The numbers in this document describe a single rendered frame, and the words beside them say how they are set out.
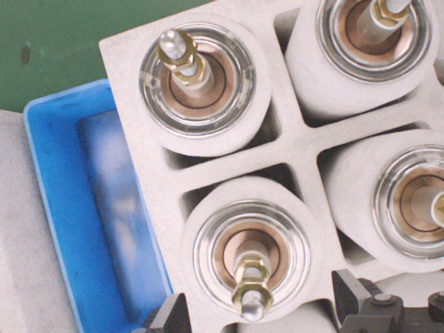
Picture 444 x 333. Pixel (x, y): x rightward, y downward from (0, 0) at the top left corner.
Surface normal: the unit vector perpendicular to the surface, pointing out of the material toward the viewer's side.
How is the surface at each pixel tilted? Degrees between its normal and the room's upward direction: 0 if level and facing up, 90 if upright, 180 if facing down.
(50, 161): 88
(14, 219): 90
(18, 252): 90
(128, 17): 0
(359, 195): 43
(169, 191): 0
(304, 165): 0
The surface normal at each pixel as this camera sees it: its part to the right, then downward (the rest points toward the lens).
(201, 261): 0.00, 0.01
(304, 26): -0.73, 0.01
